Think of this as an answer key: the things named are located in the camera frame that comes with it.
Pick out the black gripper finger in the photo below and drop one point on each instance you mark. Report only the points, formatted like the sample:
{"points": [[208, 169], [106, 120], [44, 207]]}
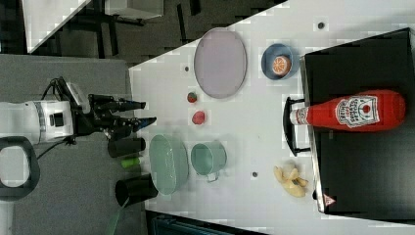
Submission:
{"points": [[139, 123], [122, 105]]}

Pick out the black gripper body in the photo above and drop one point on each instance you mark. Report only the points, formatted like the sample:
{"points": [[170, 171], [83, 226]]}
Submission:
{"points": [[101, 117]]}

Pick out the red ketchup bottle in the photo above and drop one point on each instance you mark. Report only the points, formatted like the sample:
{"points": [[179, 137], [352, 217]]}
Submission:
{"points": [[369, 111]]}

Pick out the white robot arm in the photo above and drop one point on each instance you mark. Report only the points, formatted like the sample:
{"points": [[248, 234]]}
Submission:
{"points": [[28, 124]]}

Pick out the black toaster oven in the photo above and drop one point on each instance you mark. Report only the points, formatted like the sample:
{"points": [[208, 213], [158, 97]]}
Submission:
{"points": [[364, 174]]}

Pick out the small black cylinder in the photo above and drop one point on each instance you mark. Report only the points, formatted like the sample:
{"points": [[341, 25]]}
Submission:
{"points": [[125, 147]]}

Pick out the green perforated colander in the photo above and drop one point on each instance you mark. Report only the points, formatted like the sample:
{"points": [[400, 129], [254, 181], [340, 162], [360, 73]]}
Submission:
{"points": [[169, 163]]}

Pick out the dark red strawberry toy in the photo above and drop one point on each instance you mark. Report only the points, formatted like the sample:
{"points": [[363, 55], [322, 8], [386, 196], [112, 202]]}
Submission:
{"points": [[192, 97]]}

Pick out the pink strawberry toy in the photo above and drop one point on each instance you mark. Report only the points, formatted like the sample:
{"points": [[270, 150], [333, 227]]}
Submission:
{"points": [[198, 118]]}

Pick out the large black cylinder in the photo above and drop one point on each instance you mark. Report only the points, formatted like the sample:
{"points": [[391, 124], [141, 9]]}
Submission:
{"points": [[135, 190]]}

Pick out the purple round plate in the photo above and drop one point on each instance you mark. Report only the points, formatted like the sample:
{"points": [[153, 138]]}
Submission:
{"points": [[220, 63]]}

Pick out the orange slice toy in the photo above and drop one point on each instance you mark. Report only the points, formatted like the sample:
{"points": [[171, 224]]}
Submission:
{"points": [[281, 65]]}

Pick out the blue bowl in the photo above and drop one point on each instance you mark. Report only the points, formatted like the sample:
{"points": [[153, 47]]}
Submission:
{"points": [[272, 53]]}

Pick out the peeled banana toy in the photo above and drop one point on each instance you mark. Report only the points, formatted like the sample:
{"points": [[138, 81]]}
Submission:
{"points": [[290, 180]]}

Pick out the green cup with handle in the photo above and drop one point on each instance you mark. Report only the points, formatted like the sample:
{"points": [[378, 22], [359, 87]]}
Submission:
{"points": [[208, 159]]}

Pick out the black oven door handle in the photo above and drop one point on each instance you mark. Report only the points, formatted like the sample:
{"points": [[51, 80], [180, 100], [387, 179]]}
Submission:
{"points": [[289, 129]]}

